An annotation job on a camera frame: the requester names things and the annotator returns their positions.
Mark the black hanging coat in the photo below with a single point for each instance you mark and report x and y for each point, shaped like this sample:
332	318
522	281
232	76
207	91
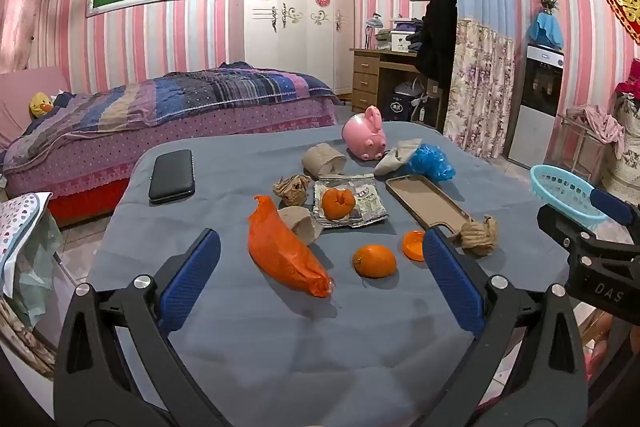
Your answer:
440	32

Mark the whole orange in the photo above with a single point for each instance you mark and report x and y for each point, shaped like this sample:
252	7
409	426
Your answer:
374	262

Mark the black bag with label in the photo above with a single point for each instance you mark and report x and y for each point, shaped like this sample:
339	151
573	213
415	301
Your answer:
401	106

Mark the pink headboard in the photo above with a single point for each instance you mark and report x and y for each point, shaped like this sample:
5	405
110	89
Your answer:
30	92

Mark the bed with purple dotted cover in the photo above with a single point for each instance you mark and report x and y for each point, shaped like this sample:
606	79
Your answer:
90	162

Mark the white lace cover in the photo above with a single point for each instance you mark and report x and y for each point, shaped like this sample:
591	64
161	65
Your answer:
625	157

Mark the striped patchwork quilt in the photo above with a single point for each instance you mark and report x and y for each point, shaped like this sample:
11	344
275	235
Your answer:
175	97

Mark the metal rack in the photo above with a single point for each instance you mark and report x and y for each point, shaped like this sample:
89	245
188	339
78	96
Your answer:
575	152

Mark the torn cardboard tube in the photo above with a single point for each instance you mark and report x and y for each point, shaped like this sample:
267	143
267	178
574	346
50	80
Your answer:
305	224

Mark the desk lamp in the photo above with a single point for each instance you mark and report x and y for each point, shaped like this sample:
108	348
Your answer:
372	24

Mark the large orange peel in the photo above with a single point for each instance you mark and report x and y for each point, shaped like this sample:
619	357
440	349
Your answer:
337	204

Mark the tan phone case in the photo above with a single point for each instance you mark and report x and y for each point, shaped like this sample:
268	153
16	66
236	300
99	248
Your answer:
425	202

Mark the pink piggy bank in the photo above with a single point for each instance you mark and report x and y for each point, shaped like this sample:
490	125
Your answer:
362	134

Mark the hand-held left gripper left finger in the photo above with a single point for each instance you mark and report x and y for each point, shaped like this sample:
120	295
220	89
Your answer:
190	277

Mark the floral curtain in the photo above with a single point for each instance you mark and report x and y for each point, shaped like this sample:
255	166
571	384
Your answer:
477	92

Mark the polka-dot bag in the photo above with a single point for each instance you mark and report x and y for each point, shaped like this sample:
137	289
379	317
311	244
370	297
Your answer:
17	227

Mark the wooden desk with drawers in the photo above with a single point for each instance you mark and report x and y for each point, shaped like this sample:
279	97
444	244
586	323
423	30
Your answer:
367	77

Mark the turquoise plastic basket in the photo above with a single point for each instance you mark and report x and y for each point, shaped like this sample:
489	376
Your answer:
560	187

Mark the small potted plant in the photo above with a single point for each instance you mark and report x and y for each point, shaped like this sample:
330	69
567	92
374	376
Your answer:
548	3

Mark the blue plastic bag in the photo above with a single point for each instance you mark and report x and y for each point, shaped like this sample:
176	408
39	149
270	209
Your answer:
430	163

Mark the person's right hand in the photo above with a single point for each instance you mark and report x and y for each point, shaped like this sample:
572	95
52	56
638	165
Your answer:
597	332

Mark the white wardrobe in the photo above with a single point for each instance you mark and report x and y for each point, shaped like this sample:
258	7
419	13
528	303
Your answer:
290	42

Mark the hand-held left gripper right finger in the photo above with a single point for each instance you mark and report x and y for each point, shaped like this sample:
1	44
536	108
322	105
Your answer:
452	277

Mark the white water dispenser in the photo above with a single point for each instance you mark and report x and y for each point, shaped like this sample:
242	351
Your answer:
532	127

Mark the beige paper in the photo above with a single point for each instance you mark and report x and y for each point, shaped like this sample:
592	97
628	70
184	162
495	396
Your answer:
395	159

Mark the black rectangular case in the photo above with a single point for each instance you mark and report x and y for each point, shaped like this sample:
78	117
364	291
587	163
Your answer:
171	177

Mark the brown paper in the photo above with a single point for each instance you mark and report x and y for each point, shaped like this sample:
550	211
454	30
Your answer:
479	236
291	190

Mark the blue cloth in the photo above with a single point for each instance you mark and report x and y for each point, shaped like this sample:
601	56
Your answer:
547	31

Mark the cardboard paper roll tube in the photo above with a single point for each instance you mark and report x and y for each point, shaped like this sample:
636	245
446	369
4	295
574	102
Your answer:
320	159

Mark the silver printed wrapper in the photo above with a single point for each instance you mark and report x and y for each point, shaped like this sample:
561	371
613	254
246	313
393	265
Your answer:
372	199

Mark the pink cloth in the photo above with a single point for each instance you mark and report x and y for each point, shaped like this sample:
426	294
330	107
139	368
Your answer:
602	122

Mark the orange plastic bag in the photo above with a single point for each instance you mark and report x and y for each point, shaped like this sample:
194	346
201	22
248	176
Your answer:
280	247

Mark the pale green plastic bag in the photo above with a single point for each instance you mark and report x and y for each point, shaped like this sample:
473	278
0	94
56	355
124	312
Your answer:
37	277

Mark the white box on desk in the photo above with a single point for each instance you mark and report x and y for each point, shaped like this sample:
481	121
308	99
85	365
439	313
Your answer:
402	42

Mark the yellow duck plush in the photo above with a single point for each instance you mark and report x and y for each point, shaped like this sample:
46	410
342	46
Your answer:
39	104

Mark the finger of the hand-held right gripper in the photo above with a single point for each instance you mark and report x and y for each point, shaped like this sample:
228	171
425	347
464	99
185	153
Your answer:
612	207
562	224

